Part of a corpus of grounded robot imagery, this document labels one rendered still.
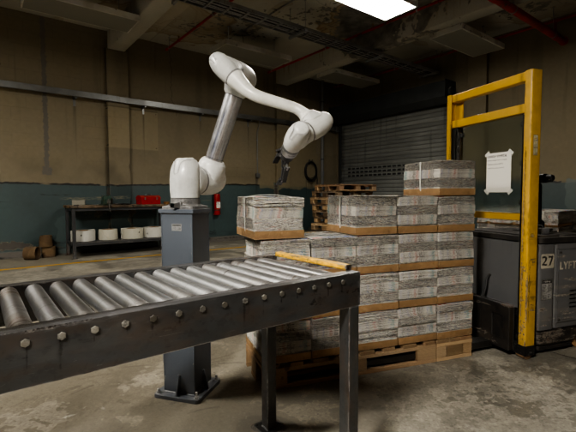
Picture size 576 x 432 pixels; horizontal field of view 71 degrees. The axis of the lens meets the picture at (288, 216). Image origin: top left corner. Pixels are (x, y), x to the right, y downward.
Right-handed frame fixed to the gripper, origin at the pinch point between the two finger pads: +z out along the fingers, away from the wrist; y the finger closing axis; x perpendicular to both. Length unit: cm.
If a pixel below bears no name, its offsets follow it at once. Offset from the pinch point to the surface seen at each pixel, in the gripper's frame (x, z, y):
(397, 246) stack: 76, 17, 40
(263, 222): -9.4, 8.2, 25.9
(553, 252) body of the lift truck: 187, 7, 54
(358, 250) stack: 49, 18, 41
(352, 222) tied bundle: 47, 14, 25
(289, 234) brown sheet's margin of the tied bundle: 5.0, 11.0, 32.2
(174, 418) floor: -57, 42, 113
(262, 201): -9.9, 2.6, 16.5
